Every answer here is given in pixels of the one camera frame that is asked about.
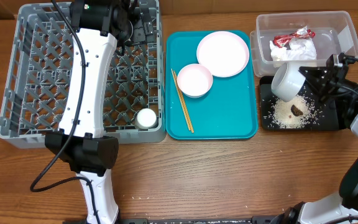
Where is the grey plastic dish rack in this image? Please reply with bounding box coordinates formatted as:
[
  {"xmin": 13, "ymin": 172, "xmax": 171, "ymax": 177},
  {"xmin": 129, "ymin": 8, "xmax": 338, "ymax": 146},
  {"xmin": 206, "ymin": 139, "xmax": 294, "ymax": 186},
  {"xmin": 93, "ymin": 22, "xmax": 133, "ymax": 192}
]
[{"xmin": 0, "ymin": 1, "xmax": 166, "ymax": 148}]

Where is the wooden chopstick left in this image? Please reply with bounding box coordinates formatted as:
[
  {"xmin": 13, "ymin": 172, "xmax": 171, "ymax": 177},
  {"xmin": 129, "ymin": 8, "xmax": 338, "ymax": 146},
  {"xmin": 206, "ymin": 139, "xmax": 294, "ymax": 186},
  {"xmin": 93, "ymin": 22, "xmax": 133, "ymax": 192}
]
[{"xmin": 170, "ymin": 68, "xmax": 193, "ymax": 134}]

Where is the red snack wrapper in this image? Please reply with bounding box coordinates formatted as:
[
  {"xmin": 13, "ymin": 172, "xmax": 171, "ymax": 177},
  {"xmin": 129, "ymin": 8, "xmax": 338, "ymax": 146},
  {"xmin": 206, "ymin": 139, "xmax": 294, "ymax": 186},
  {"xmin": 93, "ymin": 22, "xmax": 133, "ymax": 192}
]
[{"xmin": 272, "ymin": 26, "xmax": 316, "ymax": 48}]

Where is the black food waste tray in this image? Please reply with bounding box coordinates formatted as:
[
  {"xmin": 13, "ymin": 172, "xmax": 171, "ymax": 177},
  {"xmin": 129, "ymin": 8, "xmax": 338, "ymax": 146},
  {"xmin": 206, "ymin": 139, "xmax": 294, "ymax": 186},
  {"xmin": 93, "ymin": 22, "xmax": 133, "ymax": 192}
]
[{"xmin": 259, "ymin": 77, "xmax": 341, "ymax": 131}]

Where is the teal plastic serving tray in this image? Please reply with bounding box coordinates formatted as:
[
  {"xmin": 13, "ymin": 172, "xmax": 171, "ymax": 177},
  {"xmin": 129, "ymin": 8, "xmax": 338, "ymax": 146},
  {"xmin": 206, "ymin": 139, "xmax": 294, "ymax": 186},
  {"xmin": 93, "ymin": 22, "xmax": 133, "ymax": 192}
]
[{"xmin": 165, "ymin": 31, "xmax": 258, "ymax": 140}]

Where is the pink bowl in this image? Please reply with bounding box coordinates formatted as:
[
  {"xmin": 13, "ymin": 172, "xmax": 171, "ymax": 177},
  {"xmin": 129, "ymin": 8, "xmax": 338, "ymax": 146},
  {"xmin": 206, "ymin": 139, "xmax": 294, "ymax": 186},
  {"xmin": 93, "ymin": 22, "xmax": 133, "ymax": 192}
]
[{"xmin": 177, "ymin": 63, "xmax": 213, "ymax": 98}]

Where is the large pink round plate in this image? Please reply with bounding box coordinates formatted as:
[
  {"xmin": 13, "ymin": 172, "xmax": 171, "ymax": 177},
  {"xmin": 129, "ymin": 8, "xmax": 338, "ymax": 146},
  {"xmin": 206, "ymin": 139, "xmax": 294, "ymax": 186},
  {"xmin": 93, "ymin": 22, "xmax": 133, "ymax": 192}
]
[{"xmin": 196, "ymin": 31, "xmax": 250, "ymax": 78}]

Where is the grey bowl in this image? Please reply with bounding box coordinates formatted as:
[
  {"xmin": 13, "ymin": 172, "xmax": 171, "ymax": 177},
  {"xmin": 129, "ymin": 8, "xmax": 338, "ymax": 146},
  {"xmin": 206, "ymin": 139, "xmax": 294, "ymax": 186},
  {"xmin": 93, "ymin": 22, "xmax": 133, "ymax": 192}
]
[{"xmin": 271, "ymin": 62, "xmax": 306, "ymax": 102}]

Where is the clear plastic waste bin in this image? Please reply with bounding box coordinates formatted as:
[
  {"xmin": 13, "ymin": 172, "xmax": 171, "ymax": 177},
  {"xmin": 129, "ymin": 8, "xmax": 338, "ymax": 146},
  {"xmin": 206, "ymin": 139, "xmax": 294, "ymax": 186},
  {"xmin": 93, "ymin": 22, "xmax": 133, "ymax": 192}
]
[{"xmin": 250, "ymin": 11, "xmax": 358, "ymax": 77}]

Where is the white plastic cup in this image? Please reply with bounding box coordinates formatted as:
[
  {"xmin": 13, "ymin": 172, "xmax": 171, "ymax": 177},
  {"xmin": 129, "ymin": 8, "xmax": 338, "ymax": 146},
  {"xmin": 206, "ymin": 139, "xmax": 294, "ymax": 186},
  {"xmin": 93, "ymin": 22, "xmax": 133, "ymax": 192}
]
[{"xmin": 134, "ymin": 108, "xmax": 157, "ymax": 129}]

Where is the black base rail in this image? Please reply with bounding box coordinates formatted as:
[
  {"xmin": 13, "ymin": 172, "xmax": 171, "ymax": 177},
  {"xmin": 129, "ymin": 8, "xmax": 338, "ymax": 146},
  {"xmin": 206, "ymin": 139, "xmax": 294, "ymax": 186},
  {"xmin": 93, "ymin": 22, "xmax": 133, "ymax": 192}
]
[{"xmin": 62, "ymin": 215, "xmax": 291, "ymax": 224}]

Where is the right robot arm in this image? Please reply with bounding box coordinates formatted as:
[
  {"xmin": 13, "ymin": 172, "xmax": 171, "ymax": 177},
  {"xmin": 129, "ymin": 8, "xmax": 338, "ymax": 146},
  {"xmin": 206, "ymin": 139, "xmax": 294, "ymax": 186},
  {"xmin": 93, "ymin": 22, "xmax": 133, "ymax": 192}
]
[{"xmin": 271, "ymin": 53, "xmax": 358, "ymax": 223}]

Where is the wooden chopstick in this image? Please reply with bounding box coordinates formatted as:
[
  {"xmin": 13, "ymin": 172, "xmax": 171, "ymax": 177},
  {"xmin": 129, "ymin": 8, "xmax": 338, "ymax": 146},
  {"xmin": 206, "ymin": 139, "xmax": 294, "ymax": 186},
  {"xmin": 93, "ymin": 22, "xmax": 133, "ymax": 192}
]
[
  {"xmin": 172, "ymin": 70, "xmax": 195, "ymax": 134},
  {"xmin": 170, "ymin": 68, "xmax": 193, "ymax": 134}
]

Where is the white rice pile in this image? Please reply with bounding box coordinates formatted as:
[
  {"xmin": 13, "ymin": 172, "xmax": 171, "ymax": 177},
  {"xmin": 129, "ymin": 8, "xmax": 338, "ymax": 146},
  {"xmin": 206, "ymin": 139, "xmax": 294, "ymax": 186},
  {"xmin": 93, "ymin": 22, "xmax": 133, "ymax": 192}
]
[{"xmin": 260, "ymin": 90, "xmax": 327, "ymax": 130}]

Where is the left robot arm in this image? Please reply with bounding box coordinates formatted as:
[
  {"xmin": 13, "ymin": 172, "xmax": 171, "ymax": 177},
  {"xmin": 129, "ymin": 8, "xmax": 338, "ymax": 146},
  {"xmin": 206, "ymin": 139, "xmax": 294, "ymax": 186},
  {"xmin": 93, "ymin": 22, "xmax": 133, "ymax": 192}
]
[{"xmin": 45, "ymin": 1, "xmax": 166, "ymax": 223}]

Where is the brown food scrap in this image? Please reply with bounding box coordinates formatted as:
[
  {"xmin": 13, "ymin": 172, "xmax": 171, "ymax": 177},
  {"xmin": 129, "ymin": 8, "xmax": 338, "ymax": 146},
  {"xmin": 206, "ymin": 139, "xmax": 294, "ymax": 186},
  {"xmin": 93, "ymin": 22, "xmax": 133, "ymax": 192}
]
[{"xmin": 291, "ymin": 105, "xmax": 303, "ymax": 116}]

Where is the white paper napkin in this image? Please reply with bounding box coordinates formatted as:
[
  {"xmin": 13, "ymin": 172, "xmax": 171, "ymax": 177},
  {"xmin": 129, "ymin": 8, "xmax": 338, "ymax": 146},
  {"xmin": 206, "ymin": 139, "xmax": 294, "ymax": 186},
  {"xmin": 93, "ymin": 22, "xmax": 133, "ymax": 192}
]
[{"xmin": 270, "ymin": 38, "xmax": 317, "ymax": 61}]

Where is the wooden chopstick right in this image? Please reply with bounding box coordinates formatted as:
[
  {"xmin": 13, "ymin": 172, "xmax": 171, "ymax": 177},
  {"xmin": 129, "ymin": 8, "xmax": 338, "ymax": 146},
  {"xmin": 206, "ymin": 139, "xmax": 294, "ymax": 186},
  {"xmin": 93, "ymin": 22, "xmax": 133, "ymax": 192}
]
[{"xmin": 172, "ymin": 70, "xmax": 195, "ymax": 134}]

